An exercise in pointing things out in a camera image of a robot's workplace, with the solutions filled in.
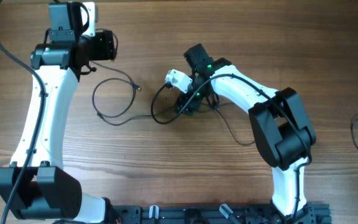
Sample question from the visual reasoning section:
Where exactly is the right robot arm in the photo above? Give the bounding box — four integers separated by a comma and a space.
165, 44, 316, 223

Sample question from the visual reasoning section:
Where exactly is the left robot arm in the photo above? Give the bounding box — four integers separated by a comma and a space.
0, 2, 122, 223

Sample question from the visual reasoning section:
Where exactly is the right camera black cable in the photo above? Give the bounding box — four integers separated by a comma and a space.
150, 73, 313, 222

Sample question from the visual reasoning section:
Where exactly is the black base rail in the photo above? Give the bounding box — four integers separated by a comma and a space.
114, 203, 333, 224

